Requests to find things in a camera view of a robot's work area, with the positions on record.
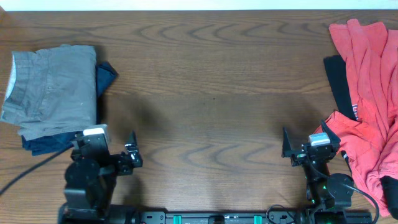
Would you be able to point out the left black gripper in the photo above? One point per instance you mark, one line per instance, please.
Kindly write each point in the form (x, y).
(123, 167)

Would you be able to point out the black garment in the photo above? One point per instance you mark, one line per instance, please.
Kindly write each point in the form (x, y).
(335, 68)

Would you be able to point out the grey cargo shorts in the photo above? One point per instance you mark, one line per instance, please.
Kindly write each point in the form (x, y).
(51, 91)

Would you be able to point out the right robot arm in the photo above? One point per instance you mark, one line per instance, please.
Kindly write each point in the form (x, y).
(326, 191)

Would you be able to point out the red orange shirt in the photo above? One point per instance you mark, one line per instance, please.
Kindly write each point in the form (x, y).
(370, 143)

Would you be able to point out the folded navy blue shorts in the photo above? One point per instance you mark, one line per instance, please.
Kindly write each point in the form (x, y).
(105, 75)

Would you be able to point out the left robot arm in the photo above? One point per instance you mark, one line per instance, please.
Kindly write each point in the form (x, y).
(91, 180)

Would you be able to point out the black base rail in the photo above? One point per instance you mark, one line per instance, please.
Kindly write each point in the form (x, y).
(214, 217)

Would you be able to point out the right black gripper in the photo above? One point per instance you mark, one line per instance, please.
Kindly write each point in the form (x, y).
(298, 157)

